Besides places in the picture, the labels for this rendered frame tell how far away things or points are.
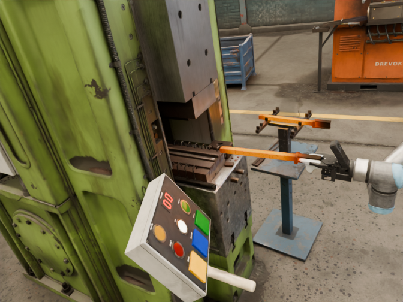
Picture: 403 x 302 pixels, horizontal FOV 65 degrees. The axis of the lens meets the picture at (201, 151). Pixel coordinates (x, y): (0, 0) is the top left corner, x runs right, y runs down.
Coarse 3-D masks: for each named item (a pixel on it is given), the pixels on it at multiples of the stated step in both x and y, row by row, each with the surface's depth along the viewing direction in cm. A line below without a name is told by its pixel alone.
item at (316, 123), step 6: (264, 114) 200; (276, 120) 195; (282, 120) 192; (288, 120) 190; (294, 120) 188; (300, 120) 186; (306, 120) 185; (312, 120) 184; (318, 120) 180; (324, 120) 179; (330, 120) 178; (312, 126) 182; (318, 126) 182; (324, 126) 180
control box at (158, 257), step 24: (168, 192) 111; (144, 216) 100; (168, 216) 103; (192, 216) 116; (144, 240) 88; (168, 240) 97; (192, 240) 107; (144, 264) 92; (168, 264) 91; (168, 288) 97; (192, 288) 96
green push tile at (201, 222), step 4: (196, 212) 119; (196, 216) 117; (200, 216) 119; (196, 220) 115; (200, 220) 118; (204, 220) 120; (208, 220) 123; (196, 224) 114; (200, 224) 116; (204, 224) 118; (208, 224) 121; (200, 228) 115; (204, 228) 117; (208, 228) 119; (204, 232) 116; (208, 232) 117
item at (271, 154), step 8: (224, 152) 152; (232, 152) 150; (240, 152) 147; (248, 152) 145; (256, 152) 143; (264, 152) 142; (272, 152) 141; (280, 152) 140; (296, 152) 136; (288, 160) 137; (296, 160) 134; (320, 160) 131
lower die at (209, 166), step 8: (168, 144) 180; (176, 144) 178; (200, 152) 165; (208, 152) 165; (216, 152) 164; (176, 160) 164; (184, 160) 163; (192, 160) 162; (200, 160) 160; (208, 160) 158; (216, 160) 159; (224, 160) 167; (176, 168) 159; (192, 168) 157; (200, 168) 156; (208, 168) 154; (216, 168) 160; (184, 176) 158; (192, 176) 156; (200, 176) 153; (208, 176) 153
